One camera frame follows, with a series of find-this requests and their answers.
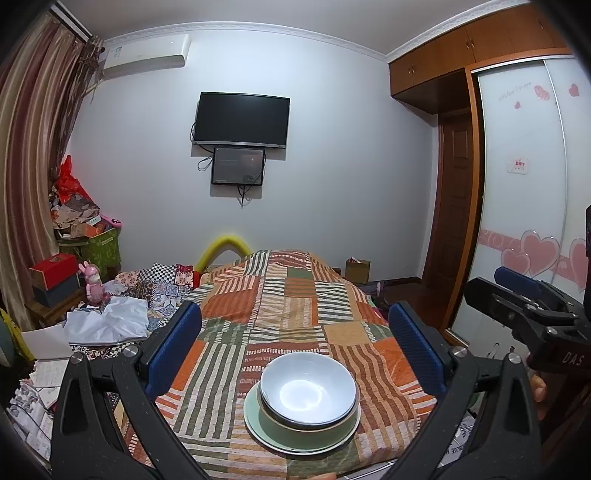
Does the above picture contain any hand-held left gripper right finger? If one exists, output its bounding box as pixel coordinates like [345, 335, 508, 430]
[388, 301, 542, 480]

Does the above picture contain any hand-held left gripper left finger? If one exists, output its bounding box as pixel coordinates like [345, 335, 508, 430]
[51, 301, 218, 480]

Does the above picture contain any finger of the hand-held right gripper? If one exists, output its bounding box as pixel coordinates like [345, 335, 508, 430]
[493, 267, 591, 308]
[464, 277, 550, 344]

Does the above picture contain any white spotted bowl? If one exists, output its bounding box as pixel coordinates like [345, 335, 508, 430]
[259, 352, 358, 428]

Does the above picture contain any green bowl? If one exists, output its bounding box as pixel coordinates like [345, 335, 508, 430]
[257, 399, 360, 448]

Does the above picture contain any light green plate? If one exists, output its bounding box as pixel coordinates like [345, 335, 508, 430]
[243, 381, 362, 455]

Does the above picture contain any person's right hand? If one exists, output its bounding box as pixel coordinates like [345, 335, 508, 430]
[530, 373, 549, 422]

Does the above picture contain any checkered patchwork quilt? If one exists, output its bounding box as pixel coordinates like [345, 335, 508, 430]
[69, 262, 206, 361]

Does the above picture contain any white cloth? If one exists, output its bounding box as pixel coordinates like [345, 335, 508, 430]
[62, 295, 149, 344]

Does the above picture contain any cardboard box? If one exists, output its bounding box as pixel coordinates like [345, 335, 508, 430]
[345, 258, 371, 284]

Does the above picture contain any pink rabbit toy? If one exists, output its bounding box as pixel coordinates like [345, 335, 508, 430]
[78, 261, 112, 305]

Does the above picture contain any brown wooden door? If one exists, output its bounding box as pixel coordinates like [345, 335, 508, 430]
[436, 108, 476, 282]

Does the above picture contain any printed newspaper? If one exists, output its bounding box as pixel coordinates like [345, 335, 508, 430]
[438, 406, 481, 480]

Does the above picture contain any yellow foam tube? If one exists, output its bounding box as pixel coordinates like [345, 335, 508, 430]
[194, 235, 252, 273]

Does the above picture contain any green storage box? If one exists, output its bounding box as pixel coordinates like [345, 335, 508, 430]
[58, 226, 122, 278]

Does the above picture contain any striped patchwork blanket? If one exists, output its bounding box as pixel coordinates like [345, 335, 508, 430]
[111, 249, 467, 480]

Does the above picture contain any white notebook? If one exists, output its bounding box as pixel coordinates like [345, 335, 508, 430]
[21, 323, 75, 361]

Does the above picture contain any grey box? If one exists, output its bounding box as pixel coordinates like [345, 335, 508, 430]
[32, 274, 83, 308]

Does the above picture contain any wooden side table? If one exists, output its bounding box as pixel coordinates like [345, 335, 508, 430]
[25, 291, 86, 328]

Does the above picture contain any pile of printed papers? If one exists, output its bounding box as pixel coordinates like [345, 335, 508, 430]
[7, 357, 70, 462]

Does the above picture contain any red box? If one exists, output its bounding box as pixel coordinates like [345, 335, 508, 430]
[28, 254, 79, 289]

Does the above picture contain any yellow cloth item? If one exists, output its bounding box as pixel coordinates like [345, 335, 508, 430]
[0, 308, 37, 365]

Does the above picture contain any pile of papers and bags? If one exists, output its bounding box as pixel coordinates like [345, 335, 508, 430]
[48, 189, 114, 238]

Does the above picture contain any small black monitor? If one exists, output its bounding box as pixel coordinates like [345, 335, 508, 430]
[211, 147, 267, 186]

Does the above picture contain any red plastic bag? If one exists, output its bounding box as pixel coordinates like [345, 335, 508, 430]
[55, 154, 93, 201]

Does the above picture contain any wooden overhead cabinet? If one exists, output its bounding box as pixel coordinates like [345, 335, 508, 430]
[388, 2, 568, 114]

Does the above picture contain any striped curtain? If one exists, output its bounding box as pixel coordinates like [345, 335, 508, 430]
[0, 11, 105, 333]

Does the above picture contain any white air conditioner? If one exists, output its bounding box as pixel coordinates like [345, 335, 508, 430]
[102, 34, 192, 80]

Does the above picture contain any wooden door frame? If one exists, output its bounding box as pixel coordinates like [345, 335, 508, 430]
[422, 67, 485, 333]

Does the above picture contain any black television cable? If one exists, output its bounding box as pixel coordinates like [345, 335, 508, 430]
[189, 122, 216, 171]

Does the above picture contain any black wall television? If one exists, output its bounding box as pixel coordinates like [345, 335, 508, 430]
[193, 92, 291, 149]

